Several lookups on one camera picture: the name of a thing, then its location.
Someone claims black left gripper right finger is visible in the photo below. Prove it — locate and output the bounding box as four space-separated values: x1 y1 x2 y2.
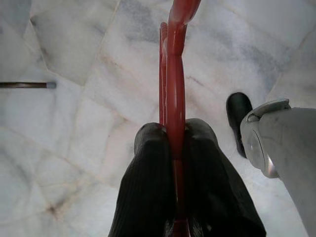
182 118 267 237

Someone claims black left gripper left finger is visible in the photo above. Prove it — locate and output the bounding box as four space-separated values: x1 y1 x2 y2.
107 122 178 237

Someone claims red plastic hanger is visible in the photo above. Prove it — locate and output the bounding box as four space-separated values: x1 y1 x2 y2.
158 0 202 237

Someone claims grey robot leg black foot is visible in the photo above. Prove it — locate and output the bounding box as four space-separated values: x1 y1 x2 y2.
226 91 316 237

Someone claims marble folding table red edge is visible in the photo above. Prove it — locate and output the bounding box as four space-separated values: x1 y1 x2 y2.
0 82 57 90

